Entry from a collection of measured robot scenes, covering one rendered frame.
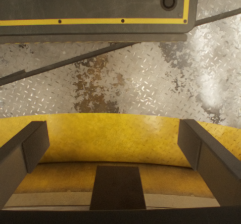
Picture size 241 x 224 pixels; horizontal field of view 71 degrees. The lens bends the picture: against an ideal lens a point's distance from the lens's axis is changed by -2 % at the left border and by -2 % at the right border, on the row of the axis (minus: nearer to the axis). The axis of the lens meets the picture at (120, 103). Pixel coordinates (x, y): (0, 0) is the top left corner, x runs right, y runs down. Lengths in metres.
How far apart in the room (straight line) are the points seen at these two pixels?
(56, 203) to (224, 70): 0.91
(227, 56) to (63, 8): 0.73
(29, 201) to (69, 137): 0.32
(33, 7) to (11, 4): 0.05
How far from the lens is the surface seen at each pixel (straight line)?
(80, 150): 0.96
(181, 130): 0.16
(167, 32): 0.50
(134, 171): 0.59
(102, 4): 0.49
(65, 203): 0.77
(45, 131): 0.17
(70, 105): 0.87
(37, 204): 0.81
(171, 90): 0.86
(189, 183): 0.97
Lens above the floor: 0.80
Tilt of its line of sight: 73 degrees down
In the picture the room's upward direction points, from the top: 177 degrees clockwise
